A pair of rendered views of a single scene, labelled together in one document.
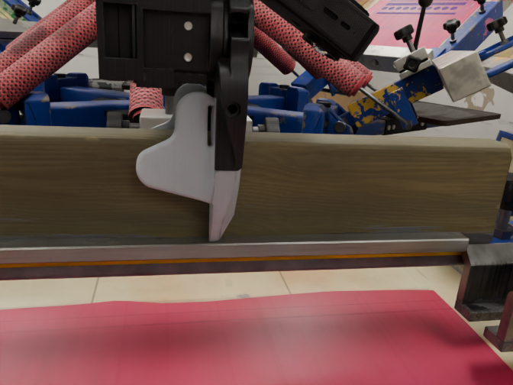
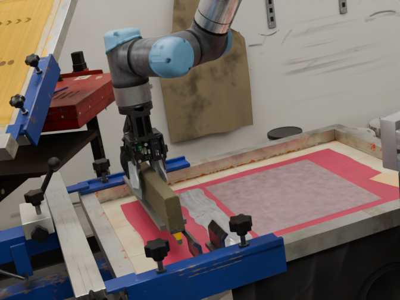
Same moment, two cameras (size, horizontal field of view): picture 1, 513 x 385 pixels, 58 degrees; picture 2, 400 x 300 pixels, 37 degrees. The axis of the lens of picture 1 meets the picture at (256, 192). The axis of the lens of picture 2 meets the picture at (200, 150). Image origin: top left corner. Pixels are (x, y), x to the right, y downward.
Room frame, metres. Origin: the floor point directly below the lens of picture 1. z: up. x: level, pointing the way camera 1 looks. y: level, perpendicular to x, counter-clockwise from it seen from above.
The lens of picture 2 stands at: (0.26, 1.25, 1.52)
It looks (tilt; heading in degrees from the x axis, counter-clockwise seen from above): 18 degrees down; 266
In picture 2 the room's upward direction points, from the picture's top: 9 degrees counter-clockwise
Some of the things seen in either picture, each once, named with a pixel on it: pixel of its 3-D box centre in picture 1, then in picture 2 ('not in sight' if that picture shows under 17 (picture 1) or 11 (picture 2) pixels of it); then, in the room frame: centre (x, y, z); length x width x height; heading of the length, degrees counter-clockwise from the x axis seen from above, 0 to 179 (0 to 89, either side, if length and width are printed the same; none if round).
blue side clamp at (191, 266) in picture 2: not in sight; (206, 272); (0.21, 0.29, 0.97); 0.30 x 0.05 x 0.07; 12
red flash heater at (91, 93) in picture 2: not in sight; (53, 101); (0.63, -1.16, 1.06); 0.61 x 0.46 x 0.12; 72
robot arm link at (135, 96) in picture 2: not in sight; (134, 94); (0.29, 0.04, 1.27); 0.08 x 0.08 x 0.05
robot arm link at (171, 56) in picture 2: not in sight; (167, 55); (0.21, 0.11, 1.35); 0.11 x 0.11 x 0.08; 42
